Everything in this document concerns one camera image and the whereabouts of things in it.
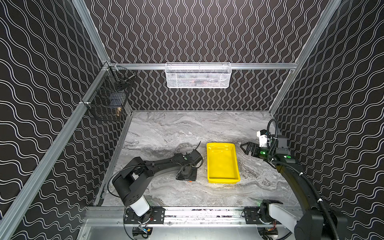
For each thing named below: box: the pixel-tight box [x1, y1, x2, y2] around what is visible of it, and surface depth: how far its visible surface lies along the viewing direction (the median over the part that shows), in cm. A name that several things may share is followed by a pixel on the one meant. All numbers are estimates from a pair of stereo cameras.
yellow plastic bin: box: [206, 142, 241, 184], surface depth 92 cm
